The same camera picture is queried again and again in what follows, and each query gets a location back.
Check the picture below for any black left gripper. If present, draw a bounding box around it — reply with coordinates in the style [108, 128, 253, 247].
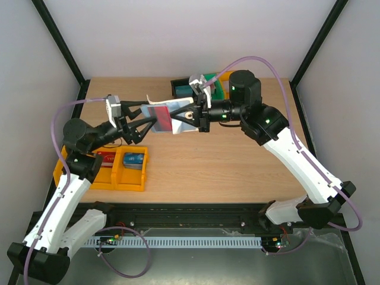
[88, 101, 157, 152]

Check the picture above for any cream leather card holder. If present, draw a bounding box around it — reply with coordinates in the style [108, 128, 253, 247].
[141, 96, 198, 134]

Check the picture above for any dark red striped card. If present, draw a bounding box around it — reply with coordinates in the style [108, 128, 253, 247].
[148, 106, 172, 132]

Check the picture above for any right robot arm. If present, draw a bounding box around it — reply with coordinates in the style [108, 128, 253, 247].
[169, 70, 356, 233]

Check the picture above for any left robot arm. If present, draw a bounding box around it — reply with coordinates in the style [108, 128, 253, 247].
[7, 96, 156, 284]

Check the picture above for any blue VIP card stack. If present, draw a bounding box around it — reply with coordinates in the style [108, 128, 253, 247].
[122, 153, 144, 170]

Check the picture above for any red card stack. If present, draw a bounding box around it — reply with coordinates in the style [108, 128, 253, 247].
[97, 151, 116, 168]

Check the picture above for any yellow bin with blue cards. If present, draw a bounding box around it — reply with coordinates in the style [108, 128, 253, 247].
[111, 145, 149, 192]

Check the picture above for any yellow bin with red cards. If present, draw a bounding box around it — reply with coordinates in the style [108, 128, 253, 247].
[53, 144, 121, 190]

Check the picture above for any black bin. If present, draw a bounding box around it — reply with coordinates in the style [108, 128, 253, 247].
[170, 77, 193, 99]

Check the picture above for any green bin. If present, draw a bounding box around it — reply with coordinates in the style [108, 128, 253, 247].
[204, 74, 225, 100]

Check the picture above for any yellow bin at back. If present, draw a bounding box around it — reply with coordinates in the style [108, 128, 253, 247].
[218, 71, 233, 99]

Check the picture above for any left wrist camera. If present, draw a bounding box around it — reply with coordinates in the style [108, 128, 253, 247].
[105, 94, 122, 128]

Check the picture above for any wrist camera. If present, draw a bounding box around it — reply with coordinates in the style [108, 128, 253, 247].
[105, 94, 122, 128]
[189, 74, 211, 109]

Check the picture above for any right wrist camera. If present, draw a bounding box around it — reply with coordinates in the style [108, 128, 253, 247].
[189, 74, 211, 109]

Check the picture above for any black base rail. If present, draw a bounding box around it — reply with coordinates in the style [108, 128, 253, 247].
[30, 199, 345, 236]

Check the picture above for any light blue cable duct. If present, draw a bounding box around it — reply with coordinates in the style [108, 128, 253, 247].
[83, 236, 264, 249]

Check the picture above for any black frame post left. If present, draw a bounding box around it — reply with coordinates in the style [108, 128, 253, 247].
[31, 0, 90, 90]

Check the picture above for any black frame post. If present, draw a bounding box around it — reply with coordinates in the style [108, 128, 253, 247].
[290, 0, 350, 87]
[31, 0, 90, 90]

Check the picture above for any black frame post right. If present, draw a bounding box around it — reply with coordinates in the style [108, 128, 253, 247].
[290, 0, 350, 87]

